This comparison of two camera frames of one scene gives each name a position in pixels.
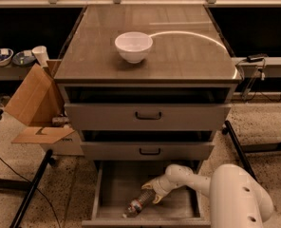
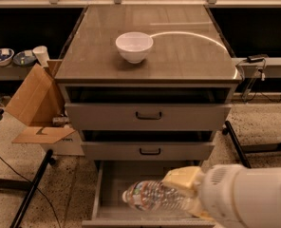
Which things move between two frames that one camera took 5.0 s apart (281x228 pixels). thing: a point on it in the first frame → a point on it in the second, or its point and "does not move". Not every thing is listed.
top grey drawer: (147, 116) does not move
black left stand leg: (47, 160) does not move
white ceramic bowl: (134, 46) does not move
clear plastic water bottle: (136, 204) → (157, 196)
